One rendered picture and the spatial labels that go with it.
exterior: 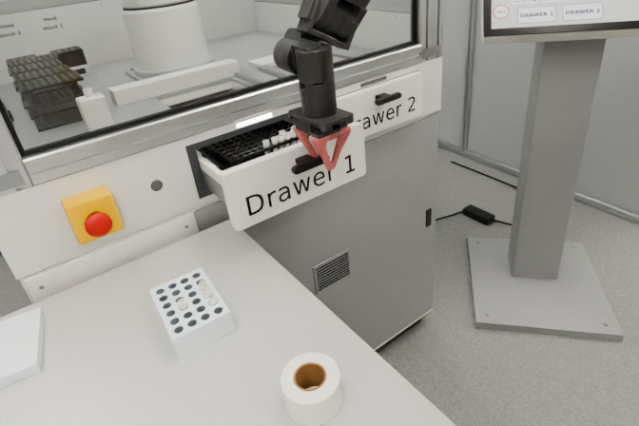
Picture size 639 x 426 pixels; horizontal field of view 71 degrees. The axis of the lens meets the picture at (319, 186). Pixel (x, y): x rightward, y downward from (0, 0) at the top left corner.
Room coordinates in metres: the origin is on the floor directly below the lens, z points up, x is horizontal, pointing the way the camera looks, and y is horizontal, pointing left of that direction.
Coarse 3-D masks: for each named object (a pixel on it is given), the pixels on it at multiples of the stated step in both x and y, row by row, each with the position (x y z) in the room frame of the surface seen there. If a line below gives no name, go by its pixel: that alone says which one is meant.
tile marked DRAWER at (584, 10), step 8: (568, 8) 1.21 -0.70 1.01; (576, 8) 1.20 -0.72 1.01; (584, 8) 1.20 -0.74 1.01; (592, 8) 1.19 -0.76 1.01; (600, 8) 1.19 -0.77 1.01; (568, 16) 1.20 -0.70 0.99; (576, 16) 1.19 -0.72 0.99; (584, 16) 1.18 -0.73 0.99; (592, 16) 1.18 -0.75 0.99; (600, 16) 1.17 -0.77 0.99
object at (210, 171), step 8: (288, 120) 0.96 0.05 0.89; (200, 160) 0.78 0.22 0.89; (208, 160) 0.90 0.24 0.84; (208, 168) 0.74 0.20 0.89; (216, 168) 0.73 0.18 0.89; (208, 176) 0.74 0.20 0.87; (216, 176) 0.72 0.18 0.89; (208, 184) 0.76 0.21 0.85; (216, 184) 0.72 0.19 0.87; (216, 192) 0.73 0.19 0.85; (224, 200) 0.69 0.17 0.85
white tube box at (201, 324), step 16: (192, 272) 0.56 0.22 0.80; (160, 288) 0.53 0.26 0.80; (176, 288) 0.53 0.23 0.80; (192, 288) 0.52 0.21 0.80; (160, 304) 0.50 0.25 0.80; (176, 304) 0.49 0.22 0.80; (192, 304) 0.49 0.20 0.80; (208, 304) 0.48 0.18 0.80; (224, 304) 0.48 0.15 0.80; (176, 320) 0.47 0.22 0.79; (192, 320) 0.46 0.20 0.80; (208, 320) 0.45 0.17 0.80; (224, 320) 0.46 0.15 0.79; (176, 336) 0.43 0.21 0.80; (192, 336) 0.44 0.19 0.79; (208, 336) 0.45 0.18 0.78; (224, 336) 0.46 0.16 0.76; (176, 352) 0.42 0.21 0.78; (192, 352) 0.43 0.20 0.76
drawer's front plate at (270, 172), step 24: (312, 144) 0.72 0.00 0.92; (360, 144) 0.78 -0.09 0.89; (240, 168) 0.65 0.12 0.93; (264, 168) 0.67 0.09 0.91; (288, 168) 0.69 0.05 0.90; (312, 168) 0.72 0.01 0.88; (336, 168) 0.75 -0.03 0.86; (360, 168) 0.78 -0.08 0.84; (240, 192) 0.64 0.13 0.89; (264, 192) 0.66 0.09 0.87; (312, 192) 0.71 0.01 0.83; (240, 216) 0.64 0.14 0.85; (264, 216) 0.66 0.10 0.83
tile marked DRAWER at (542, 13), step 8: (520, 8) 1.25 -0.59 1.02; (528, 8) 1.24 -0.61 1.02; (536, 8) 1.24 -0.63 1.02; (544, 8) 1.23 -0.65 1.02; (552, 8) 1.22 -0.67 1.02; (520, 16) 1.23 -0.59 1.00; (528, 16) 1.23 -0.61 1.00; (536, 16) 1.22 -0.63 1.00; (544, 16) 1.21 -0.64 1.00; (552, 16) 1.21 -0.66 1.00
